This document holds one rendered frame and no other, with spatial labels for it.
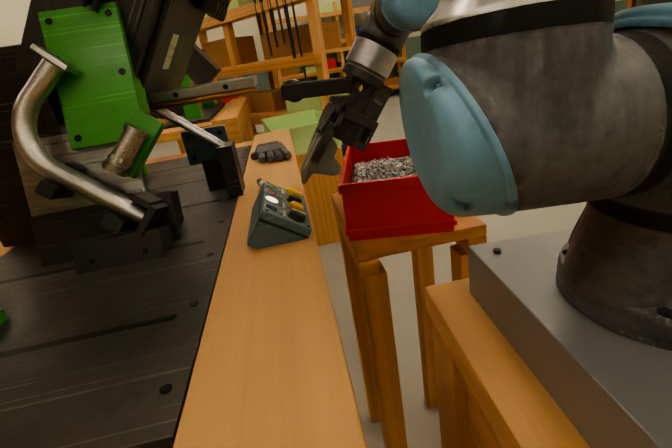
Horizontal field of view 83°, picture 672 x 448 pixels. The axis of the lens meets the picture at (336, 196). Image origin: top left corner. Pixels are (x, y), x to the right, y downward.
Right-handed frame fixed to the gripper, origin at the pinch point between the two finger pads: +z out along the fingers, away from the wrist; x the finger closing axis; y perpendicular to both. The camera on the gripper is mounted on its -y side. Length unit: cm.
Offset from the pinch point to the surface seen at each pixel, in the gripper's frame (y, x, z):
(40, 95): -40.1, -0.8, 4.2
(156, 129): -24.2, -0.3, 2.4
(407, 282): 92, 98, 53
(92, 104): -34.3, 1.5, 3.0
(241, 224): -6.3, -2.1, 11.7
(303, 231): 1.4, -12.9, 4.8
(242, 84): -15.5, 13.6, -8.7
